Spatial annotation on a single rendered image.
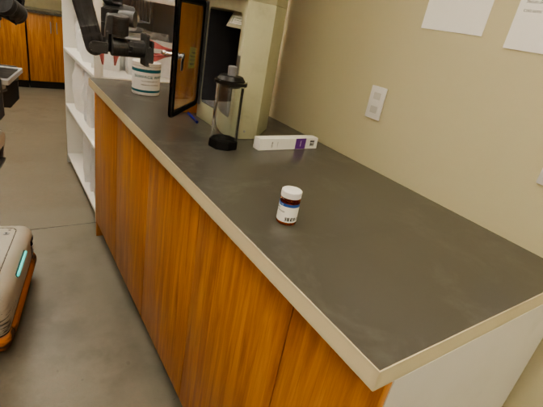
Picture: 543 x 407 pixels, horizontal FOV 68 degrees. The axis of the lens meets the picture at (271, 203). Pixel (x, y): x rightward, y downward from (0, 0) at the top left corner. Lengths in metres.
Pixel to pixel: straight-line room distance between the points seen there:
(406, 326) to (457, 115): 0.78
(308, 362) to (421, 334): 0.22
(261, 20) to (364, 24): 0.39
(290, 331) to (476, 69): 0.91
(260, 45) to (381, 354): 1.12
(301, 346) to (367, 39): 1.15
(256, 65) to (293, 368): 1.03
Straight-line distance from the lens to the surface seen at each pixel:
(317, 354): 0.79
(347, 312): 0.71
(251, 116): 1.53
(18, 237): 2.17
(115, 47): 1.47
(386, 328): 0.72
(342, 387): 0.76
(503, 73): 1.30
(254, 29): 1.47
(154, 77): 2.04
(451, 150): 1.35
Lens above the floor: 1.36
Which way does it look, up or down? 24 degrees down
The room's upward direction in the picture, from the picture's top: 11 degrees clockwise
